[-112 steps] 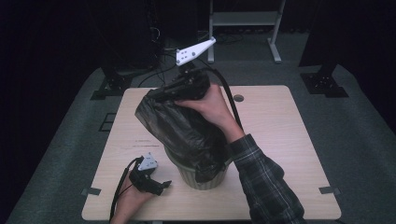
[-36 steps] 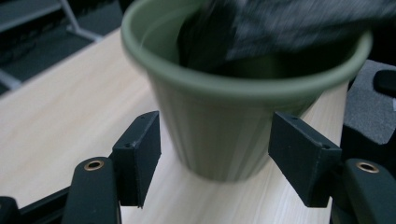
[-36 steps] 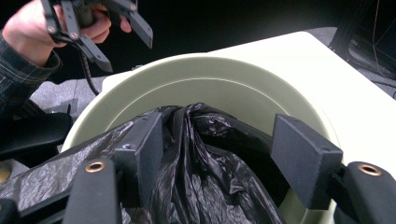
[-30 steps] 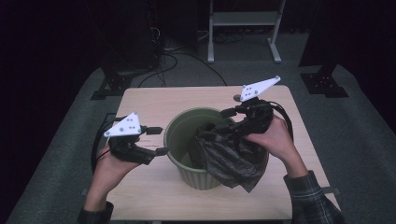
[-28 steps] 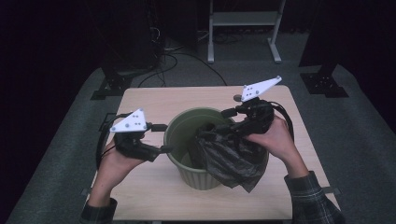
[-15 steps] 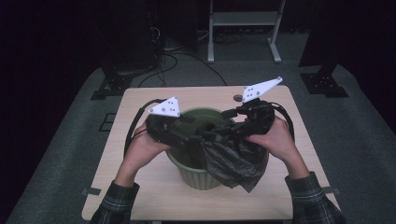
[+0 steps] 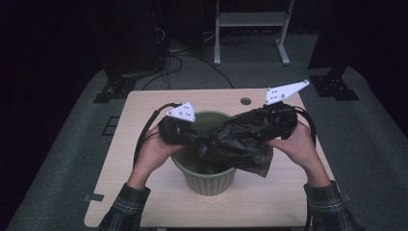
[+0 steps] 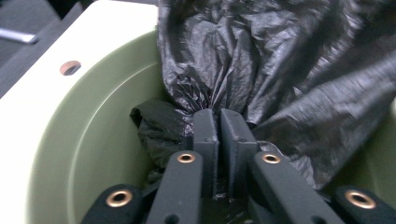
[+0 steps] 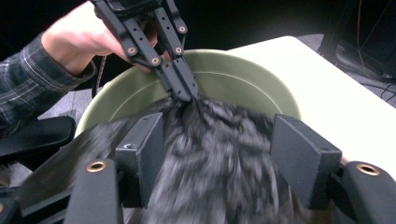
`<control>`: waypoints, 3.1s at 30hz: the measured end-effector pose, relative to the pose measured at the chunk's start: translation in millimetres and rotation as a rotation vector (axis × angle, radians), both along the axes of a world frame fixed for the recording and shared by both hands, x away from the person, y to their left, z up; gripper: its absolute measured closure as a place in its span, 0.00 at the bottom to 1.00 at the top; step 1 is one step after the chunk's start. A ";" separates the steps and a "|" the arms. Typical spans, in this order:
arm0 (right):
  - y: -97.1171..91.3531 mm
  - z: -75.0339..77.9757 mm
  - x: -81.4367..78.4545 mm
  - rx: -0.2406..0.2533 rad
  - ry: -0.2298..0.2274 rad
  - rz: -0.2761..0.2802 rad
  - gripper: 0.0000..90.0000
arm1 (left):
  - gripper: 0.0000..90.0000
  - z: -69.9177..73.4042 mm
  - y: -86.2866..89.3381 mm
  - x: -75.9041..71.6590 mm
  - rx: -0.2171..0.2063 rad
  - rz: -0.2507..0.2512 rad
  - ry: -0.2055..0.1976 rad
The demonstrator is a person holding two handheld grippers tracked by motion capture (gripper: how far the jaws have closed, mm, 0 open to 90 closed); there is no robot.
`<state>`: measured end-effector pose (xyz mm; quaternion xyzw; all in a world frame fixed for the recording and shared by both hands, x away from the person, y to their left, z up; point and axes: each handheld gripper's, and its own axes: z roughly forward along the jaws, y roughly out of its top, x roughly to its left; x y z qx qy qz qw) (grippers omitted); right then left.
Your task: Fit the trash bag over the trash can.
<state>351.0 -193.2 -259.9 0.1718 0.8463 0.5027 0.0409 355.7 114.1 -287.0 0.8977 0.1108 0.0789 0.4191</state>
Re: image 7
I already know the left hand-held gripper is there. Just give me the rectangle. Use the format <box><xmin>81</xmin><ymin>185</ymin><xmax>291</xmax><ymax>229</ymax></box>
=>
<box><xmin>158</xmin><ymin>101</ymin><xmax>207</xmax><ymax>146</ymax></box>

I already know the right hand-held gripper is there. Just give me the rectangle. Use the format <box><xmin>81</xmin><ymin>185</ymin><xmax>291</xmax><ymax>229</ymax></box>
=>
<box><xmin>253</xmin><ymin>79</ymin><xmax>311</xmax><ymax>141</ymax></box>

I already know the black plastic trash bag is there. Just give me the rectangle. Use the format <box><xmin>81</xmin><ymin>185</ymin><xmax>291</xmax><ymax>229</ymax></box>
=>
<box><xmin>195</xmin><ymin>107</ymin><xmax>274</xmax><ymax>178</ymax></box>

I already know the green ribbed trash bin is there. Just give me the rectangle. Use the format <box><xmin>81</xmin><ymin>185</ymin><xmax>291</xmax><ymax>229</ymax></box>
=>
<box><xmin>170</xmin><ymin>110</ymin><xmax>238</xmax><ymax>197</ymax></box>

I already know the person's left hand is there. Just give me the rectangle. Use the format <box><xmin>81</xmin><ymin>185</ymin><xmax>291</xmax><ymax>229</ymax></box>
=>
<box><xmin>126</xmin><ymin>124</ymin><xmax>187</xmax><ymax>191</ymax></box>

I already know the person's right hand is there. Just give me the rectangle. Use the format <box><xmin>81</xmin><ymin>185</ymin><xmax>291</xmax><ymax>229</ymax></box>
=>
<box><xmin>265</xmin><ymin>120</ymin><xmax>332</xmax><ymax>189</ymax></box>

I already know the black metal stand base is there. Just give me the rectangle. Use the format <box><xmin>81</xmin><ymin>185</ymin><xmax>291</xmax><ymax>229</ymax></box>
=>
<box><xmin>307</xmin><ymin>61</ymin><xmax>360</xmax><ymax>102</ymax></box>
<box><xmin>92</xmin><ymin>61</ymin><xmax>140</xmax><ymax>104</ymax></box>

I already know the grey tape strip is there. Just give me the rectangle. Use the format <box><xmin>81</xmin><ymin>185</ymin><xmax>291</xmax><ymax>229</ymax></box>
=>
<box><xmin>83</xmin><ymin>192</ymin><xmax>106</xmax><ymax>203</ymax></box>

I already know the white metal stand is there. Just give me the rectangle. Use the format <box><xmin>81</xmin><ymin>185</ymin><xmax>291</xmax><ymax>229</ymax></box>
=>
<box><xmin>214</xmin><ymin>0</ymin><xmax>295</xmax><ymax>66</ymax></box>

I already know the right hand-held gripper black cable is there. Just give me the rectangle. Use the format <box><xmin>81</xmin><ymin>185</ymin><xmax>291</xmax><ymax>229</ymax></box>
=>
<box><xmin>292</xmin><ymin>105</ymin><xmax>318</xmax><ymax>149</ymax></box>

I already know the black floor cable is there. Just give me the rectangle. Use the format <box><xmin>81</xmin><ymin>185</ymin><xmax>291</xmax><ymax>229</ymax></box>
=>
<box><xmin>140</xmin><ymin>53</ymin><xmax>235</xmax><ymax>91</ymax></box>

